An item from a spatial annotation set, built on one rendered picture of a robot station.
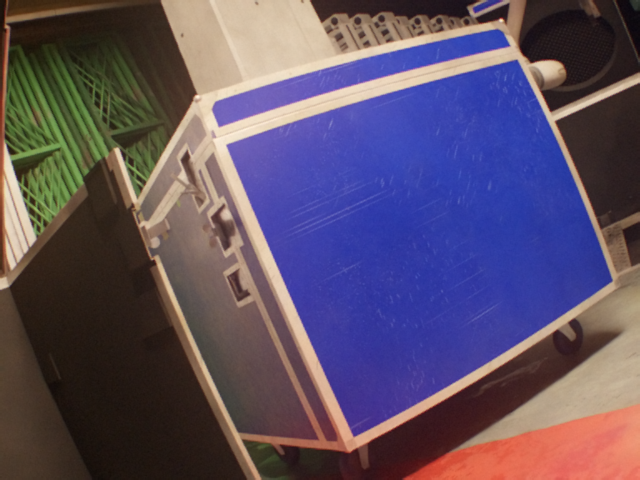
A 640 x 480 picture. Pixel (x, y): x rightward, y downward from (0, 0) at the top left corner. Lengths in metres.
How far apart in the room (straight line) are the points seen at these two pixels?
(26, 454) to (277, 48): 2.21
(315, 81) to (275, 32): 1.68
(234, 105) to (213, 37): 1.64
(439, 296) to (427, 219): 0.19
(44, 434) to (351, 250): 1.12
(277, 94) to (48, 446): 1.25
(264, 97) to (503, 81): 0.75
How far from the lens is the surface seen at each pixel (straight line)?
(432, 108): 2.11
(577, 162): 5.39
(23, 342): 2.39
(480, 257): 2.06
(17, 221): 3.58
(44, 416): 2.37
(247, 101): 1.91
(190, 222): 2.23
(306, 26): 3.83
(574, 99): 5.41
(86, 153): 4.84
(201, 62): 3.59
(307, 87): 1.97
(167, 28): 5.97
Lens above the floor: 0.55
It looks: 2 degrees up
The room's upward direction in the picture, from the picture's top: 24 degrees counter-clockwise
